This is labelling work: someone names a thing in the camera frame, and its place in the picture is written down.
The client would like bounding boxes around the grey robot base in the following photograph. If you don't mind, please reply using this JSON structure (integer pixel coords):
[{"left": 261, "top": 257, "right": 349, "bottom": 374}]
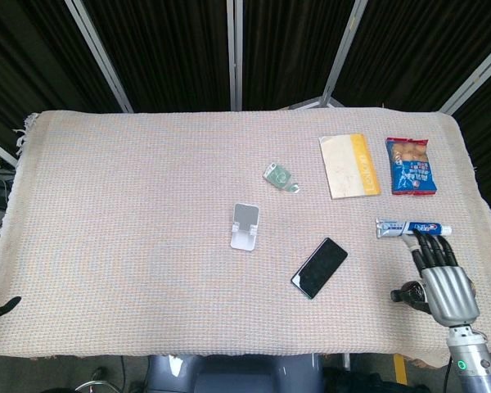
[{"left": 146, "top": 354, "right": 324, "bottom": 393}]

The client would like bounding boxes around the blue snack bag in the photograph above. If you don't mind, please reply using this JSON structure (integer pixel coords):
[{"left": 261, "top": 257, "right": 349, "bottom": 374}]
[{"left": 385, "top": 137, "right": 439, "bottom": 197}]

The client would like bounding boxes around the blue white toothpaste tube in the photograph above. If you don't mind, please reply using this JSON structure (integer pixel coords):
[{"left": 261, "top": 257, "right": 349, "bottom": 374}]
[{"left": 375, "top": 218, "right": 453, "bottom": 239}]

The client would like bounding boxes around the small green packet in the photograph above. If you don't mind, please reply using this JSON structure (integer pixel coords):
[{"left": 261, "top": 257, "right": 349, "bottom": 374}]
[{"left": 263, "top": 162, "right": 300, "bottom": 193}]

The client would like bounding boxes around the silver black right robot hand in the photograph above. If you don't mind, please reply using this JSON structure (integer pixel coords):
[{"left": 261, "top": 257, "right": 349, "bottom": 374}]
[{"left": 390, "top": 229, "right": 481, "bottom": 328}]

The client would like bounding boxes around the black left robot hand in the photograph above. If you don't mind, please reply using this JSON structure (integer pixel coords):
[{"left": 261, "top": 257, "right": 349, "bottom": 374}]
[{"left": 0, "top": 296, "right": 22, "bottom": 323}]

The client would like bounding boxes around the black screen panel white frame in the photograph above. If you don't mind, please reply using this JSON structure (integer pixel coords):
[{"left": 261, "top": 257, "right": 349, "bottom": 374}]
[
  {"left": 79, "top": 0, "right": 237, "bottom": 113},
  {"left": 239, "top": 0, "right": 361, "bottom": 111},
  {"left": 0, "top": 0, "right": 126, "bottom": 155},
  {"left": 330, "top": 0, "right": 491, "bottom": 115}
]

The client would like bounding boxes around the yellow and cream booklet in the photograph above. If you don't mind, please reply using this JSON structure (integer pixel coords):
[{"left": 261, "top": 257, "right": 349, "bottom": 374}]
[{"left": 318, "top": 133, "right": 381, "bottom": 201}]

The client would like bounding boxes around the beige woven tablecloth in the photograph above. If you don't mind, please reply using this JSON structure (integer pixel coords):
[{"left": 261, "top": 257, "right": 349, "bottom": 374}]
[{"left": 0, "top": 106, "right": 491, "bottom": 368}]

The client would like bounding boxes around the chrome stool ring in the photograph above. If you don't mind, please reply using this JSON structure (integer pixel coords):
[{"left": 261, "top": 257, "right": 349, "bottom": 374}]
[{"left": 72, "top": 366, "right": 124, "bottom": 393}]

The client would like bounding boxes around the black smartphone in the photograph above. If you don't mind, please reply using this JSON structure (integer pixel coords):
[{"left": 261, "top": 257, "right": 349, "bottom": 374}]
[{"left": 291, "top": 237, "right": 349, "bottom": 301}]

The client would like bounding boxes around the white phone stand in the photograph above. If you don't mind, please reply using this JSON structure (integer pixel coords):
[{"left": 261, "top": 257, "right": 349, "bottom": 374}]
[{"left": 229, "top": 202, "right": 260, "bottom": 251}]

